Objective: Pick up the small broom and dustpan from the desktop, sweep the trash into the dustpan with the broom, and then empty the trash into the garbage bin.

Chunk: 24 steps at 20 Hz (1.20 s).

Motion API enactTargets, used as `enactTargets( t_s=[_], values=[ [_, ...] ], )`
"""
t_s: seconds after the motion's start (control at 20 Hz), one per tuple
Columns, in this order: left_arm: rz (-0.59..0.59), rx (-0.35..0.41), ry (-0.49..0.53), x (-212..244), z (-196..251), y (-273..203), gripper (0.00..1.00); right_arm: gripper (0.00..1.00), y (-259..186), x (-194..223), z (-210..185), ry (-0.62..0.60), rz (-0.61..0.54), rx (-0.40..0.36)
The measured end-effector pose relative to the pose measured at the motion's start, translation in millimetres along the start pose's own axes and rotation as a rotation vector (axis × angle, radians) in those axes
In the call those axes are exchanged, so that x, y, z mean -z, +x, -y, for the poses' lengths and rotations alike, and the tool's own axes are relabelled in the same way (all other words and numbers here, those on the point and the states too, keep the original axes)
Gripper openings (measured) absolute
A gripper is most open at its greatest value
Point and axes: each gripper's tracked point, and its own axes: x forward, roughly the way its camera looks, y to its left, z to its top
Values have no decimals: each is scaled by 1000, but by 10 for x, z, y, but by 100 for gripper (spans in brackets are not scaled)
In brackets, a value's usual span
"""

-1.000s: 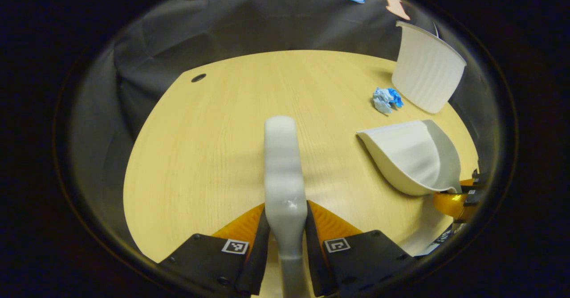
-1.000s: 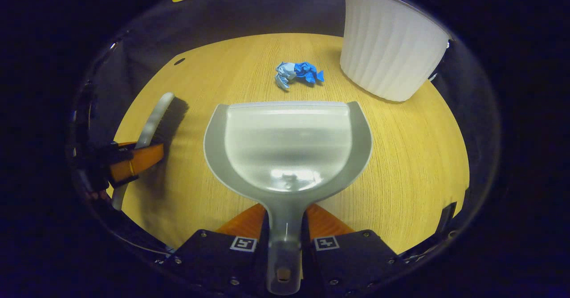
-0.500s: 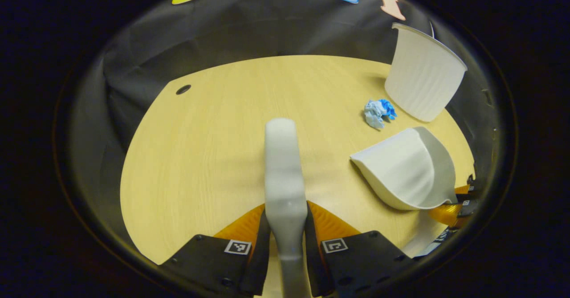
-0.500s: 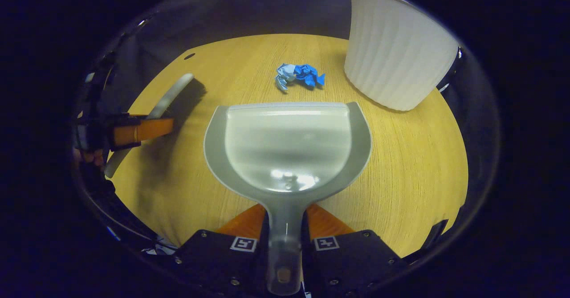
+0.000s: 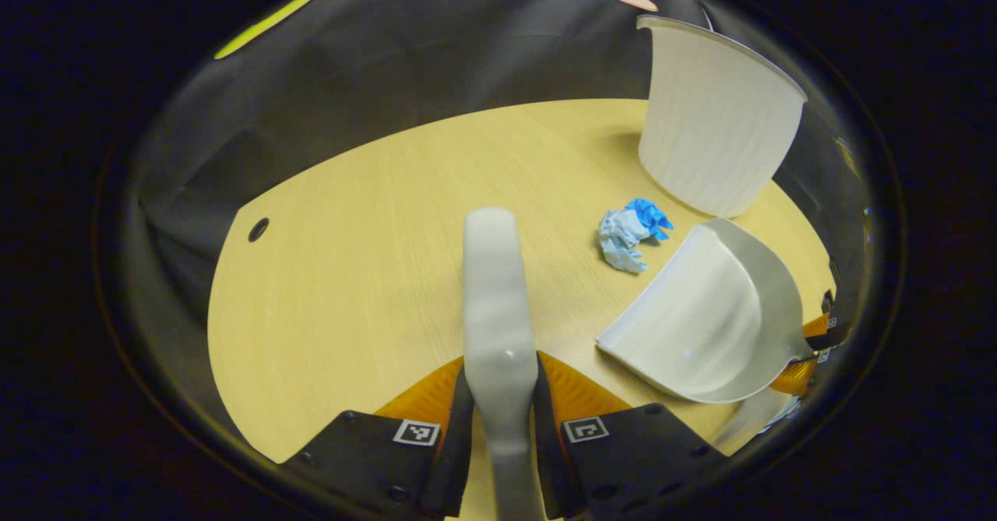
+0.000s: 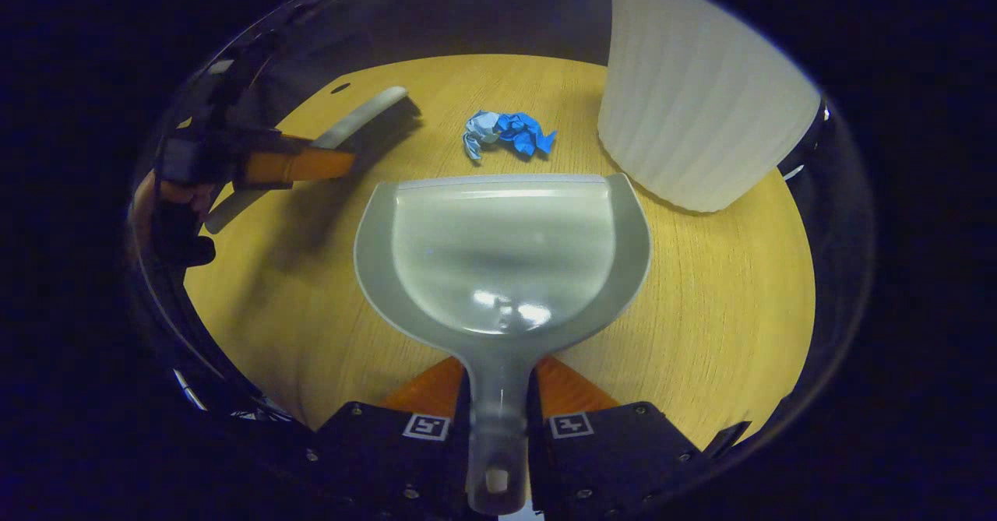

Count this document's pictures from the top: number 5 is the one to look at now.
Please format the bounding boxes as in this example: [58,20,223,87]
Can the black backdrop cloth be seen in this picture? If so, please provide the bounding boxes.
[129,0,869,459]

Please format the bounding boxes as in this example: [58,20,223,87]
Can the white dustpan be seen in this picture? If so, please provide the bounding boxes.
[596,217,819,405]

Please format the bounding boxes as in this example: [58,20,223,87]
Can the small white broom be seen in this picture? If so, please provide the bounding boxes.
[463,207,546,521]

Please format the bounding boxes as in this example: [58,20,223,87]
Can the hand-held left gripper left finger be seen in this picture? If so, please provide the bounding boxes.
[280,356,476,518]

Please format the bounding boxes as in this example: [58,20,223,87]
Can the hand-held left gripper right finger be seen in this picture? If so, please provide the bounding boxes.
[532,351,737,520]

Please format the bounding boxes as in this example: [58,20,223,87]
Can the white ribbed garbage bin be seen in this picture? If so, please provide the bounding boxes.
[636,13,809,218]

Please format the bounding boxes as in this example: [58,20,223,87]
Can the dark blue paper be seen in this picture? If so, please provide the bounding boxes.
[625,198,675,241]

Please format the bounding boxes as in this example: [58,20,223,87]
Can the light blue paper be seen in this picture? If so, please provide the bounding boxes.
[597,208,655,274]

